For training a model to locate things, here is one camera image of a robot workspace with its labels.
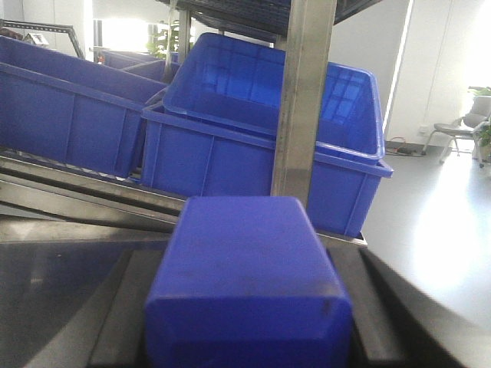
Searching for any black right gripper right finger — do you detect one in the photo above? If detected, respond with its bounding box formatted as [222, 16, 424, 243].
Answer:
[327, 247, 462, 367]

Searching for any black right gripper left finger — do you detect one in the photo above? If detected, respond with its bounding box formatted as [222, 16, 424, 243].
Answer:
[25, 250, 163, 367]

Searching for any blue block part with cap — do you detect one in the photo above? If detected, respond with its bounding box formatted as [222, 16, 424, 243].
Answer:
[145, 196, 353, 367]

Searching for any blue bin far right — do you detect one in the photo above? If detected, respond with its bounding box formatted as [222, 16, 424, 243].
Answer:
[140, 105, 393, 237]

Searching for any blue bin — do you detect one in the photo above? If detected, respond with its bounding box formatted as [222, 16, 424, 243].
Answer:
[140, 105, 393, 237]
[1, 37, 165, 177]

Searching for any grey chair by window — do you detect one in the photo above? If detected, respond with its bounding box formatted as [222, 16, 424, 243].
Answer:
[420, 95, 490, 165]

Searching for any blue bin centre right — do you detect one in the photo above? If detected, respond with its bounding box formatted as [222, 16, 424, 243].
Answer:
[1, 37, 165, 177]

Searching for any tilted blue bin inside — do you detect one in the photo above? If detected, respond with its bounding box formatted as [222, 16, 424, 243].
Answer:
[163, 33, 385, 164]

